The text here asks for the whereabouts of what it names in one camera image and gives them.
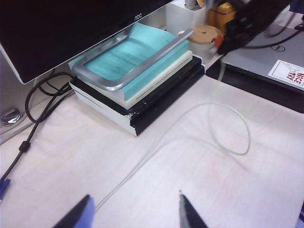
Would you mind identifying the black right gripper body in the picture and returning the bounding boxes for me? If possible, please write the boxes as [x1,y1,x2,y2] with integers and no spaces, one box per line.
[224,10,270,41]

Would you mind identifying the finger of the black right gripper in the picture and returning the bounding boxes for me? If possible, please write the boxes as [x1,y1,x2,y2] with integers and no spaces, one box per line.
[217,33,252,56]

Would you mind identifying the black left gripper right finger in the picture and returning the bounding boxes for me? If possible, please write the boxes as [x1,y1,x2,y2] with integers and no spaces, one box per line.
[179,193,210,228]

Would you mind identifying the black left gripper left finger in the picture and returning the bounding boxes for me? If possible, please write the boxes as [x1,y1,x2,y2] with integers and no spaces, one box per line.
[52,194,95,228]

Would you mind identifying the white charging cable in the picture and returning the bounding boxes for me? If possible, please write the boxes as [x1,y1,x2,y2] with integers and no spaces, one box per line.
[95,53,252,213]

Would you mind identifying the yellow can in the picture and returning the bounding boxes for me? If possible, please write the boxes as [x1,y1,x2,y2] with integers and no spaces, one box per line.
[208,1,238,36]

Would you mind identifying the white cup wooden lid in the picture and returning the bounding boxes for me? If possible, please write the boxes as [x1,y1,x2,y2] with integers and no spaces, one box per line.
[190,25,224,60]

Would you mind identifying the silver Dell laptop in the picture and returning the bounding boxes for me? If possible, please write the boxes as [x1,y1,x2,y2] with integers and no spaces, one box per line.
[220,18,304,92]
[205,56,304,115]

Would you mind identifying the white storage box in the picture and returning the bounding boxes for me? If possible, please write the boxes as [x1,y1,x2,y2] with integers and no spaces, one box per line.
[165,0,208,40]

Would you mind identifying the black hardcover book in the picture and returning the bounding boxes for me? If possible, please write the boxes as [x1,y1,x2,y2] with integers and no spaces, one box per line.
[70,56,202,117]
[68,64,205,137]

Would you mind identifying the white paperback book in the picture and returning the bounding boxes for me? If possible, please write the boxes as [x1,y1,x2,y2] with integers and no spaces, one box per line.
[123,49,193,110]

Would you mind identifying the silver monitor stand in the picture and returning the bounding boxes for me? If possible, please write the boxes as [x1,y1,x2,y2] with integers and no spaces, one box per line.
[71,28,194,92]

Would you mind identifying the teal paperback book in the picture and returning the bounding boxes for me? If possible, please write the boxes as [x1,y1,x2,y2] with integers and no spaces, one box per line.
[68,22,190,102]

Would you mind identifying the chrome partition foot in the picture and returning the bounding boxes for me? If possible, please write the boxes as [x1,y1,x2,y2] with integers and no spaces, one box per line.
[0,108,24,125]

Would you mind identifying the black AOC monitor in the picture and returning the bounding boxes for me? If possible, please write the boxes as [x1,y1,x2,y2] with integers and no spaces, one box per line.
[0,0,175,85]

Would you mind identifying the black cable blue VGA plug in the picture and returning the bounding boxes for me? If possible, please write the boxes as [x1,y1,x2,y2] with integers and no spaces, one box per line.
[0,71,73,201]

